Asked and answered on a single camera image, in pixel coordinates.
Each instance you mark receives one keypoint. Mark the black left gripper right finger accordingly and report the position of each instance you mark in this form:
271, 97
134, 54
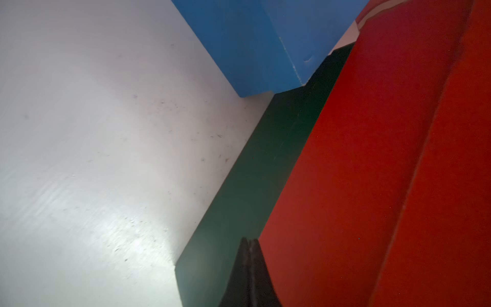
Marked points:
261, 289

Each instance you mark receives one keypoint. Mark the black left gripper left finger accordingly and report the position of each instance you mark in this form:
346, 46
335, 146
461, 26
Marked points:
237, 292

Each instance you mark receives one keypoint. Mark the green shoebox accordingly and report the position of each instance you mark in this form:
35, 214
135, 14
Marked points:
250, 191

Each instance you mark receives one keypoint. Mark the red shoebox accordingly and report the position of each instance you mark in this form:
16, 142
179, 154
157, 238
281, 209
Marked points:
389, 201

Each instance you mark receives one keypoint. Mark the blue shoebox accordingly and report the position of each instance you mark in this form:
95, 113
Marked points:
269, 46

